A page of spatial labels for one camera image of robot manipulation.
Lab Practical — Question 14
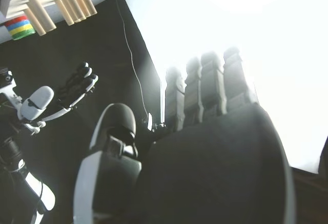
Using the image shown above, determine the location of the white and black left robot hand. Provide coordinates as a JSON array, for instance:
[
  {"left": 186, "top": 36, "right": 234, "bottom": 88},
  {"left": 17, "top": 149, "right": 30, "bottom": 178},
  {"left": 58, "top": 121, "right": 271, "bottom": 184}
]
[{"left": 73, "top": 46, "right": 298, "bottom": 224}]

